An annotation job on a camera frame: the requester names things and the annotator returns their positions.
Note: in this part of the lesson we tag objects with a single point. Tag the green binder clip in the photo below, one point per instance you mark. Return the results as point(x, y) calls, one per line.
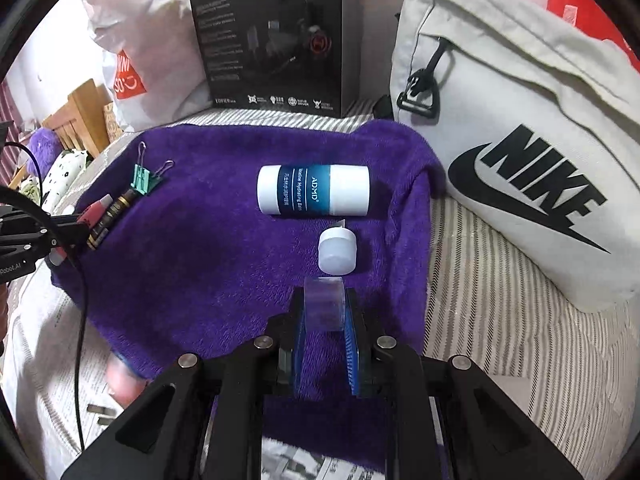
point(145, 180)

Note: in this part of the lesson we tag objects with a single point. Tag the red paper bag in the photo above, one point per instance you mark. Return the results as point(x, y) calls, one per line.
point(575, 10)

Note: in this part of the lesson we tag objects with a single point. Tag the red striped curtain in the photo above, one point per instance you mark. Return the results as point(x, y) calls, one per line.
point(15, 110)

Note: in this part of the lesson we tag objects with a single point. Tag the clear plastic cap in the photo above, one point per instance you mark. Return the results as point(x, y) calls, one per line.
point(324, 305)

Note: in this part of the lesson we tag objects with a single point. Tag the pink and white pen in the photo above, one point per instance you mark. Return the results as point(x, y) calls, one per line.
point(95, 212)

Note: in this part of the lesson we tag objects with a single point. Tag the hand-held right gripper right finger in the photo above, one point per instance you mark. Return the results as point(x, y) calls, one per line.
point(350, 360)

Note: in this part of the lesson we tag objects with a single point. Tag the purple towel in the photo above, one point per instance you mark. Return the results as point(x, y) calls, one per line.
point(225, 260)

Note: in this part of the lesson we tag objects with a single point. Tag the white spotted pillow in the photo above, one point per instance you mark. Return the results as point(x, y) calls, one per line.
point(65, 170)

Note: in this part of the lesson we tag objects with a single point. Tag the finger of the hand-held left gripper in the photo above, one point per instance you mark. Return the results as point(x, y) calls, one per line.
point(70, 232)
point(25, 217)

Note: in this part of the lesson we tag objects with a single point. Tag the newspaper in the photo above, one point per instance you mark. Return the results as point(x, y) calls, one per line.
point(50, 385)

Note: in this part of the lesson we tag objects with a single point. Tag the black headset box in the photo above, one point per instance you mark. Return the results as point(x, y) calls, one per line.
point(265, 35)

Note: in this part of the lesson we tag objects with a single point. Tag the black and gold tube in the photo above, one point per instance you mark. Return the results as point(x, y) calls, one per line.
point(112, 215)

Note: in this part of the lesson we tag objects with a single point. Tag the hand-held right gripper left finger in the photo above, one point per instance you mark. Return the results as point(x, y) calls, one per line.
point(299, 350)

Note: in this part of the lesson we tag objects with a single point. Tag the small pink case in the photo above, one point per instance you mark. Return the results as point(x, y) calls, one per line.
point(122, 380)

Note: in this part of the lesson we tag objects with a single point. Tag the purple plush toy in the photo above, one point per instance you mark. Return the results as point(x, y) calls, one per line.
point(45, 145)

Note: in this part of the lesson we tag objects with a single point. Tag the light wooden headboard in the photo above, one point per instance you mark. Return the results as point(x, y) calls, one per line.
point(85, 110)

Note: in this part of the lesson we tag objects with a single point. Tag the small white jar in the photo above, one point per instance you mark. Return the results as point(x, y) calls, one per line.
point(337, 255)

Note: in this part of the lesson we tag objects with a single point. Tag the white and blue bottle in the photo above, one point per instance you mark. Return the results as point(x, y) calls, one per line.
point(310, 190)

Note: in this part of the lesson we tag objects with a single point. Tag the white plastic shopping bag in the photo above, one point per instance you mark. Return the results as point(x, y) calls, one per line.
point(150, 35)

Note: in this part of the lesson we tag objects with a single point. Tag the grey waist bag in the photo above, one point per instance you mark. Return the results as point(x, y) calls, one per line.
point(500, 110)

